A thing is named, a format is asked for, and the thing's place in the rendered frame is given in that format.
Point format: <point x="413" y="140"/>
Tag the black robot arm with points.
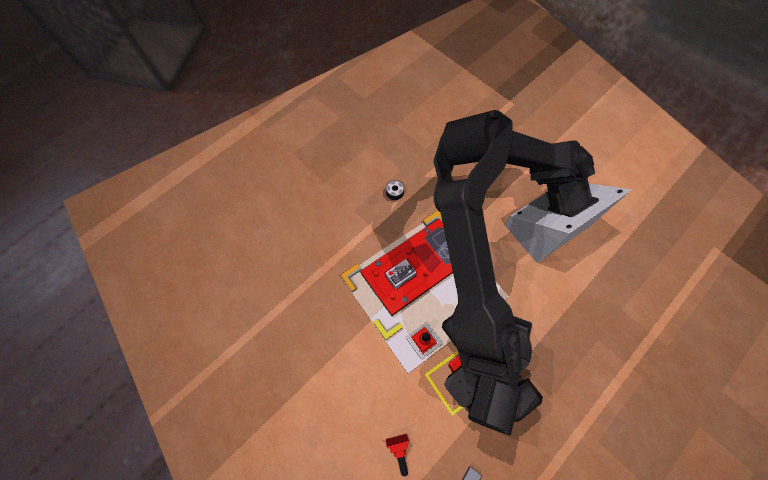
<point x="483" y="321"/>

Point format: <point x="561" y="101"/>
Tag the yellow rectangular outline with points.
<point x="436" y="389"/>

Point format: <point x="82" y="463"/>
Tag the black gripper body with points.
<point x="529" y="399"/>

